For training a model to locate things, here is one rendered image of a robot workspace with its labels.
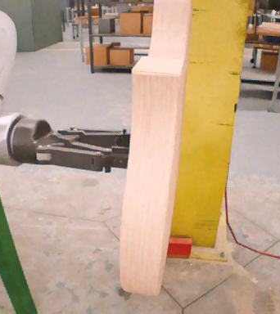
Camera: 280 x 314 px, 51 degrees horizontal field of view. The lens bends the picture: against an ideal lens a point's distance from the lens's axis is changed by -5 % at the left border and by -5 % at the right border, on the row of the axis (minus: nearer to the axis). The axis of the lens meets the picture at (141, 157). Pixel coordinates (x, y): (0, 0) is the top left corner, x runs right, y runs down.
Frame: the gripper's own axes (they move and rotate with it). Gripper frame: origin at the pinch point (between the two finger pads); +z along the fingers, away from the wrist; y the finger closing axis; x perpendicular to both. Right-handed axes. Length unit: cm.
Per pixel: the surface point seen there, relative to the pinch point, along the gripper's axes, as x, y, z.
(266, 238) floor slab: -83, -112, 56
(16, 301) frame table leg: -61, -19, -42
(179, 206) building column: -58, -93, 4
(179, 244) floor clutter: -76, -87, 6
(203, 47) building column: 17, -80, 9
